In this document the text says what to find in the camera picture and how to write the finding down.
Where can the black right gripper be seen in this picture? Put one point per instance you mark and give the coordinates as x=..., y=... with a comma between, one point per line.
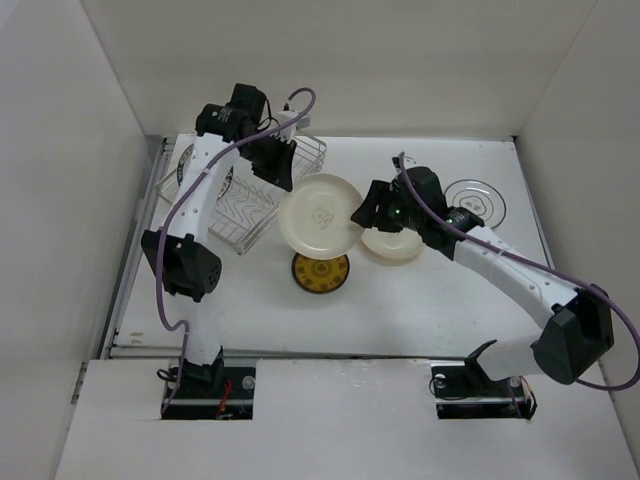
x=379, y=194

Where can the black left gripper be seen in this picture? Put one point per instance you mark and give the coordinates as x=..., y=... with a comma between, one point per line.
x=280, y=173

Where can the cream plate square logo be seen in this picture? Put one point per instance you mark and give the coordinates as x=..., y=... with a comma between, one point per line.
x=401, y=246

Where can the yellow patterned plate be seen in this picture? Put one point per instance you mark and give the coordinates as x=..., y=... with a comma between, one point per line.
x=320, y=277

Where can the white plate dark lettered rim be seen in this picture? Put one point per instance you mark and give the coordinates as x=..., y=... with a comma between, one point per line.
x=183, y=163

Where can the white plate black rim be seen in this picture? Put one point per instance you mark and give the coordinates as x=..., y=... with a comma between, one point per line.
x=480, y=198

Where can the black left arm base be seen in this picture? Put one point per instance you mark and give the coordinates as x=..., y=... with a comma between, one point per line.
x=232, y=400

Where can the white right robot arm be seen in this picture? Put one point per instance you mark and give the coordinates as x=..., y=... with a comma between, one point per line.
x=575, y=322

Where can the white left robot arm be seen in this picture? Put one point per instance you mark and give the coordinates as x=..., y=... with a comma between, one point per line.
x=186, y=271

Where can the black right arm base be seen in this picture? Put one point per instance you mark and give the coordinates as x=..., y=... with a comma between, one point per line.
x=463, y=391

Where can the clear wire dish rack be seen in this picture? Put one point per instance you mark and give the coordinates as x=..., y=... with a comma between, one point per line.
x=250, y=205

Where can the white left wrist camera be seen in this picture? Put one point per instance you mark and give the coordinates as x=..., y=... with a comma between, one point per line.
x=288, y=133

